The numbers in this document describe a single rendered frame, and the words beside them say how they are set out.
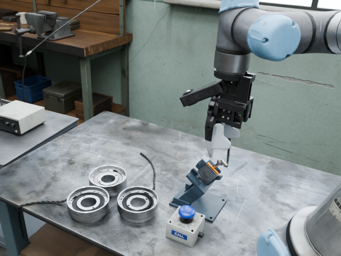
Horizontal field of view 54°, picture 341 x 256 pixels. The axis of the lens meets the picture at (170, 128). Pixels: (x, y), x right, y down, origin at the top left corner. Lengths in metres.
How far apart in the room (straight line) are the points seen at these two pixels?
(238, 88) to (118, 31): 1.92
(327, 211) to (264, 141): 2.01
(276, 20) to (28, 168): 0.83
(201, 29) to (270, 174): 1.48
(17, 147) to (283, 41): 1.15
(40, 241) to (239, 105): 0.80
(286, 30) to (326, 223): 0.30
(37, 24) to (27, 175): 1.42
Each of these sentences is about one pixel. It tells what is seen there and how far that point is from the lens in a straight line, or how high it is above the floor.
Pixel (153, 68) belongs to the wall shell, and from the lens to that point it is 2.62.
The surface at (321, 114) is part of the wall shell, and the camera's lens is 2.34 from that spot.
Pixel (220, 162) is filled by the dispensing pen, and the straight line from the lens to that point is 0.83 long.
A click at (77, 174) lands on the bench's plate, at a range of 1.05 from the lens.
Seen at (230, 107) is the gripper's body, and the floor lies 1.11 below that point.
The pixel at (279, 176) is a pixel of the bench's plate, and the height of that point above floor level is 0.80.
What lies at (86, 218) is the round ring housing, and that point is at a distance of 0.86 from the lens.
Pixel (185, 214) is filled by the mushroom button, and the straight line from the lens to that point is 0.79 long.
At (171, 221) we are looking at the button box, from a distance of 0.81.
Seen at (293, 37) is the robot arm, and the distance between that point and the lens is 0.61.
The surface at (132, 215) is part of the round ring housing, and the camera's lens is 0.85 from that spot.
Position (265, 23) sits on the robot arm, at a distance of 0.59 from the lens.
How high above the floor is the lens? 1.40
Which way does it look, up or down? 27 degrees down
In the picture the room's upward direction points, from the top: 3 degrees clockwise
